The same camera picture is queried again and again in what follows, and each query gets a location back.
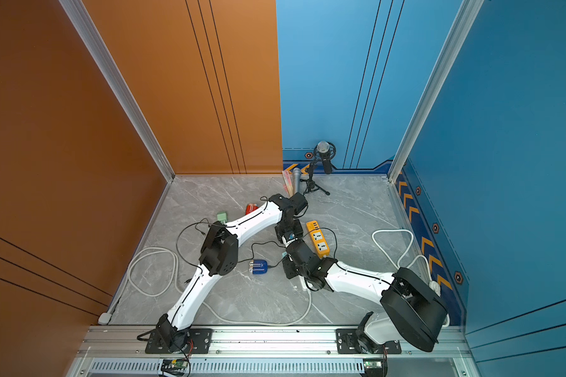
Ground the yellow power strip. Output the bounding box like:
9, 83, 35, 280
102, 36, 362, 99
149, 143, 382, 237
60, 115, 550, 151
306, 221, 330, 258

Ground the blue electric shaver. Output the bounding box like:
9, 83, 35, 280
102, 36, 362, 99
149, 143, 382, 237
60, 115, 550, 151
248, 259, 269, 275

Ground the red electric shaver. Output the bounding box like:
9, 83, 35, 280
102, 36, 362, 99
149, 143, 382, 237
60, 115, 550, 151
245, 204, 259, 215

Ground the green USB charger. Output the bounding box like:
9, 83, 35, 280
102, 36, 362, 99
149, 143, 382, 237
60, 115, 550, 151
217, 211, 228, 224

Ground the white power strip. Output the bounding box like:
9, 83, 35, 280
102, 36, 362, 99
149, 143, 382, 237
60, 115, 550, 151
299, 276, 310, 292

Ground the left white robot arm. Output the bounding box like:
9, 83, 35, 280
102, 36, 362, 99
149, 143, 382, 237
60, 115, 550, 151
155, 193, 308, 353

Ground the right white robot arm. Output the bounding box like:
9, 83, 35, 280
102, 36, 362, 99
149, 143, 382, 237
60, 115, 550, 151
284, 240, 448, 353

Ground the grey handheld microphone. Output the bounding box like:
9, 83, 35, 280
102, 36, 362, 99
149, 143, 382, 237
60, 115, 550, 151
292, 167, 302, 195

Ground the black microphone on tripod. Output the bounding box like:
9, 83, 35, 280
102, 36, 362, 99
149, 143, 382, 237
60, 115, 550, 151
303, 141, 336, 196

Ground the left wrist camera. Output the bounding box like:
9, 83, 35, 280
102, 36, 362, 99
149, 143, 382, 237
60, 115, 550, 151
289, 193, 308, 217

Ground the white cable of yellow strip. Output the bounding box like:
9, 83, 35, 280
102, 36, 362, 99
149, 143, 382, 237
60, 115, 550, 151
371, 228, 451, 328

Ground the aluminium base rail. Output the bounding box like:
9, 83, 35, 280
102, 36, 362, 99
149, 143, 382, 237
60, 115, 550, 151
67, 325, 479, 376

